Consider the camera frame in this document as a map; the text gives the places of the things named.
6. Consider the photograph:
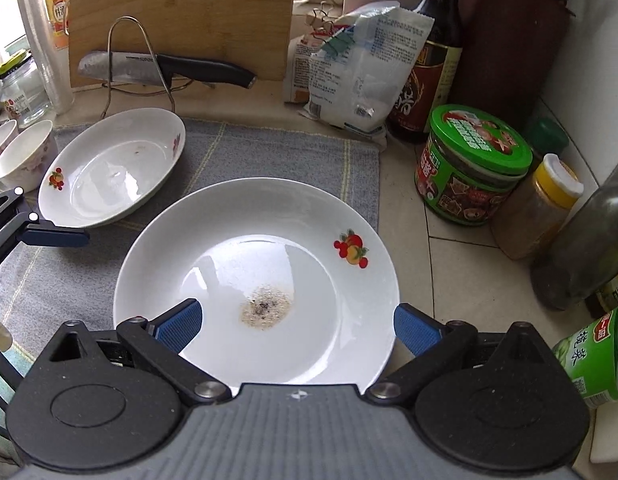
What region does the green label pickle jar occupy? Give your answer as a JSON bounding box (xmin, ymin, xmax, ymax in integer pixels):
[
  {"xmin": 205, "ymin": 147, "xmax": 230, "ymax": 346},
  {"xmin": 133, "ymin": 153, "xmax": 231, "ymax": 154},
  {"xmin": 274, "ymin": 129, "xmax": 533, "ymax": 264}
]
[{"xmin": 552, "ymin": 305, "xmax": 618, "ymax": 411}]

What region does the teal binder clip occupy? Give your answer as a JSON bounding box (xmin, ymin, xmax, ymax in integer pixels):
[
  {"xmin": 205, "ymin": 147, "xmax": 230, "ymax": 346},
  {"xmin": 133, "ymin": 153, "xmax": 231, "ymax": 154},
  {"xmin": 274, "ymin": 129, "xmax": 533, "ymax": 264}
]
[{"xmin": 319, "ymin": 35, "xmax": 351, "ymax": 57}]

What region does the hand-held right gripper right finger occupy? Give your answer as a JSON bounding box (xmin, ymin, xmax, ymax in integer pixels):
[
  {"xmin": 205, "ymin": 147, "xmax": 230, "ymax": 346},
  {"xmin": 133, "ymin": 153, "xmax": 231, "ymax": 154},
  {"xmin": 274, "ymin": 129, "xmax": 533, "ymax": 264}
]
[{"xmin": 366, "ymin": 303, "xmax": 557, "ymax": 407}]

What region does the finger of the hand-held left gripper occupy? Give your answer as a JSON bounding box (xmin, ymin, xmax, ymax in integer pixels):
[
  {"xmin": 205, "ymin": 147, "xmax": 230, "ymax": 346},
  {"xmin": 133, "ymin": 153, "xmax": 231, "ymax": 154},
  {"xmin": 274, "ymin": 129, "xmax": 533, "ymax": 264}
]
[{"xmin": 0, "ymin": 186, "xmax": 90, "ymax": 279}]

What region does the white pink flower bowl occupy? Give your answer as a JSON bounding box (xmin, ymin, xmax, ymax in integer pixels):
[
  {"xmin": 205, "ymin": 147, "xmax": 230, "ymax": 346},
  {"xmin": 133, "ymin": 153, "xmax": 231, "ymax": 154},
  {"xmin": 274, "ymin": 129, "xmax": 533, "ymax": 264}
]
[
  {"xmin": 0, "ymin": 120, "xmax": 18, "ymax": 172},
  {"xmin": 0, "ymin": 120, "xmax": 58, "ymax": 194}
]

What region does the green lid sauce jar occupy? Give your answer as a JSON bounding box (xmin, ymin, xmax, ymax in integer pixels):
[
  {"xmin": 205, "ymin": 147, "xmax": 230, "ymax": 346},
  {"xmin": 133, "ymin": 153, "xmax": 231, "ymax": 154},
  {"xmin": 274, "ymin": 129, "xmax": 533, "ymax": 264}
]
[{"xmin": 414, "ymin": 104, "xmax": 534, "ymax": 227}]

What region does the checked kitchen towel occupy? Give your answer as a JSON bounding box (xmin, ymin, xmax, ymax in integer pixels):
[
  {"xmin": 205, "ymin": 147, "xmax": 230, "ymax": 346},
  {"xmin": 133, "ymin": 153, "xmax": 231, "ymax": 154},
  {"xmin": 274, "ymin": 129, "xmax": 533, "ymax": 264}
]
[{"xmin": 0, "ymin": 117, "xmax": 381, "ymax": 466}]

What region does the metal binder clip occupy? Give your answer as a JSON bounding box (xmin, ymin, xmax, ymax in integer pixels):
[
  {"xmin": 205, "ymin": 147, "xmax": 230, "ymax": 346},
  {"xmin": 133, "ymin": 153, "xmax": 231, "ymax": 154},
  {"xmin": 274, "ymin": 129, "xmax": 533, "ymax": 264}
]
[{"xmin": 304, "ymin": 6, "xmax": 336, "ymax": 36}]

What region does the yellow lid spice jar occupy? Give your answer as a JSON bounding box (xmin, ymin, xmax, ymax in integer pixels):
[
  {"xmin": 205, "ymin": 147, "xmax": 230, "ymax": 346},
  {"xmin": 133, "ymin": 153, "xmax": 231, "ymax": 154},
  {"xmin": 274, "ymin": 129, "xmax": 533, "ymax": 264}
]
[{"xmin": 492, "ymin": 154, "xmax": 585, "ymax": 261}]

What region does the glass jar with yellow-green lid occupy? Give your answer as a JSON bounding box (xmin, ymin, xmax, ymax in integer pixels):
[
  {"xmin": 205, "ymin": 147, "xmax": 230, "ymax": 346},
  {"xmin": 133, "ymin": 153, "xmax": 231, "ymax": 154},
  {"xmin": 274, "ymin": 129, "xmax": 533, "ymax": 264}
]
[{"xmin": 0, "ymin": 50, "xmax": 57, "ymax": 129}]

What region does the small green capped jar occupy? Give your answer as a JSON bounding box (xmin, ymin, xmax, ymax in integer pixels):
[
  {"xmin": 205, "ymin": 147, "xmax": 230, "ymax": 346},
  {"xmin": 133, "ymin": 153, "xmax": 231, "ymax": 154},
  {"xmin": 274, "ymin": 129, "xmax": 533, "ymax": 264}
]
[{"xmin": 526, "ymin": 119, "xmax": 570, "ymax": 161}]

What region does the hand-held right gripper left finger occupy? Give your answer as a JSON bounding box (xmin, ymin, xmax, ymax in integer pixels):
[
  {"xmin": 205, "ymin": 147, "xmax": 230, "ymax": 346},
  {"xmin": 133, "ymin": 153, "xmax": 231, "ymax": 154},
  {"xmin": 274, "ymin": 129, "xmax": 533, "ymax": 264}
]
[{"xmin": 41, "ymin": 298, "xmax": 231, "ymax": 407}]

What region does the bamboo cutting board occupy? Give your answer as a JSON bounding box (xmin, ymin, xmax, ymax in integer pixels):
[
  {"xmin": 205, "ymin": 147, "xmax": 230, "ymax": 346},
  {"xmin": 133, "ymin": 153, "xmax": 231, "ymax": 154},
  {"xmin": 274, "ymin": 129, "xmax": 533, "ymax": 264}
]
[{"xmin": 68, "ymin": 0, "xmax": 299, "ymax": 89}]

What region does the orange cooking wine bottle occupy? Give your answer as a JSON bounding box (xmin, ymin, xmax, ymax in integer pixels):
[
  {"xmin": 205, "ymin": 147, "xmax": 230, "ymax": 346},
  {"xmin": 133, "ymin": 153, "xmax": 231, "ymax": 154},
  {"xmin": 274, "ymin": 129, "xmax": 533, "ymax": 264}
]
[{"xmin": 44, "ymin": 0, "xmax": 78, "ymax": 52}]

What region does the yellow label sauce bottle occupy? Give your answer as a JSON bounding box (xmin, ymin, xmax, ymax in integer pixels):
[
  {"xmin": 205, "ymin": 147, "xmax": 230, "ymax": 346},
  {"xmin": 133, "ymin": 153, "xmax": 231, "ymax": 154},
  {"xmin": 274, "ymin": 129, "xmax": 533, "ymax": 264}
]
[{"xmin": 584, "ymin": 269, "xmax": 618, "ymax": 319}]

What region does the white fruit print plate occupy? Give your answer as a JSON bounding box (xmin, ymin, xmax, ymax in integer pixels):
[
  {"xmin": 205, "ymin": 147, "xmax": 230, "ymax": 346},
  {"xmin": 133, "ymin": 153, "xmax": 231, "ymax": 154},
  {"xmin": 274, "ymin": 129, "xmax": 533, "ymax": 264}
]
[{"xmin": 38, "ymin": 108, "xmax": 186, "ymax": 229}]

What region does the dark brown knife block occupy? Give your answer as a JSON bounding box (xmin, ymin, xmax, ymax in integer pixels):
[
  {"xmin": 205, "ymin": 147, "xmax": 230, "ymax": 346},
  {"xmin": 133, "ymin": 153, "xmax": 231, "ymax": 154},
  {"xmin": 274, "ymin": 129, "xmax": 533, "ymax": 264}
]
[{"xmin": 449, "ymin": 0, "xmax": 573, "ymax": 133}]

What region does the white plastic container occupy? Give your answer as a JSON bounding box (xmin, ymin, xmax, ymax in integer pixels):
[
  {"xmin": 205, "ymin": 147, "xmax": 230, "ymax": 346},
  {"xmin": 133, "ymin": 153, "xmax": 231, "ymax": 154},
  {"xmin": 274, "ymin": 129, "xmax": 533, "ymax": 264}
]
[{"xmin": 586, "ymin": 407, "xmax": 618, "ymax": 464}]

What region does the white plate with centre stain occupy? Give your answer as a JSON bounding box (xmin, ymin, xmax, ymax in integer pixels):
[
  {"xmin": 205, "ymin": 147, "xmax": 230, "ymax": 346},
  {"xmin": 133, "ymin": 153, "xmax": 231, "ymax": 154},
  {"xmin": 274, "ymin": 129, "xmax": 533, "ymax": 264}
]
[{"xmin": 113, "ymin": 177, "xmax": 401, "ymax": 397}]

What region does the white bag with blue print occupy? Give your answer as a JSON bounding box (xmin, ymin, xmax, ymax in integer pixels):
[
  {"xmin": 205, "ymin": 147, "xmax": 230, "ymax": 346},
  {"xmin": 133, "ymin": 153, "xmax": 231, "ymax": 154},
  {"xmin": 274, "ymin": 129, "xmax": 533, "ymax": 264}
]
[{"xmin": 301, "ymin": 2, "xmax": 435, "ymax": 149}]

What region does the metal wire rack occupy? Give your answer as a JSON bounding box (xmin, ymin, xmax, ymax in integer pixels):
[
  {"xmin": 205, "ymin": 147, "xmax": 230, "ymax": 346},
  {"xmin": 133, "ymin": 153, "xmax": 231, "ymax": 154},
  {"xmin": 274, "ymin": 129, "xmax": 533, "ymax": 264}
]
[{"xmin": 103, "ymin": 16, "xmax": 178, "ymax": 119}]

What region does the white bag with red print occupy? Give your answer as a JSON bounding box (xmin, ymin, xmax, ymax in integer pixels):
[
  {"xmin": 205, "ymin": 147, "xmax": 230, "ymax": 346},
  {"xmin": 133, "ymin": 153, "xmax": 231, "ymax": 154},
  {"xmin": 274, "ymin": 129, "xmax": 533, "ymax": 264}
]
[{"xmin": 284, "ymin": 15, "xmax": 340, "ymax": 106}]

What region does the black handled kitchen knife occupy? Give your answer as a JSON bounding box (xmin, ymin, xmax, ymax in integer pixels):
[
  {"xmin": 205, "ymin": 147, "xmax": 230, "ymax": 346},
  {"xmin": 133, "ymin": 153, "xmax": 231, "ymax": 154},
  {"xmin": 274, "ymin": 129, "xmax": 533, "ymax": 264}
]
[{"xmin": 78, "ymin": 50, "xmax": 258, "ymax": 90}]

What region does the clear plastic cup stack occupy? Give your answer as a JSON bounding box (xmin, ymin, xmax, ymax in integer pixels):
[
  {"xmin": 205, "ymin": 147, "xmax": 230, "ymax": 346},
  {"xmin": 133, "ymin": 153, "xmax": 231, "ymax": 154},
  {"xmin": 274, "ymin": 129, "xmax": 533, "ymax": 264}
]
[{"xmin": 14, "ymin": 0, "xmax": 74, "ymax": 115}]

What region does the dark soy sauce bottle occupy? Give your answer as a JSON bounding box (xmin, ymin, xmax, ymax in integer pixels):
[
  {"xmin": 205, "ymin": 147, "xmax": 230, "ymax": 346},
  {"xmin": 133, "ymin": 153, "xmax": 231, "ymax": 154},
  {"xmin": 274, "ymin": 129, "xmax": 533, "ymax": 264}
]
[{"xmin": 386, "ymin": 0, "xmax": 465, "ymax": 145}]

